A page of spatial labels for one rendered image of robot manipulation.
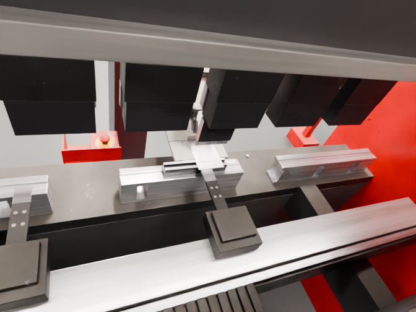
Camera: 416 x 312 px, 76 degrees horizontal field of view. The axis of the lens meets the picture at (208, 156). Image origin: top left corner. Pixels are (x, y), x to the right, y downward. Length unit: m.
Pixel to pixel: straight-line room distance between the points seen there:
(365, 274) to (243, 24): 0.87
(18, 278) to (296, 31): 0.59
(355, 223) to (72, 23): 0.89
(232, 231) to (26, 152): 1.82
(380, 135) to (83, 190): 1.21
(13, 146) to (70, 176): 1.42
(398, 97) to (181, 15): 1.16
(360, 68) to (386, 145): 0.97
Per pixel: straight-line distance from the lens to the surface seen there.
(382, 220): 1.06
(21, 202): 0.73
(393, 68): 0.48
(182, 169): 0.79
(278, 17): 0.34
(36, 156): 2.21
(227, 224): 0.67
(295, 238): 0.80
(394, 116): 1.36
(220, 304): 0.59
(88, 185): 0.89
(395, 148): 1.36
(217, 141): 0.76
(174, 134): 0.89
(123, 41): 0.27
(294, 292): 1.93
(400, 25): 0.48
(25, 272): 0.61
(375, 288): 1.03
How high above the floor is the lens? 1.58
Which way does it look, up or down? 44 degrees down
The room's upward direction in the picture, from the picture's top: 20 degrees clockwise
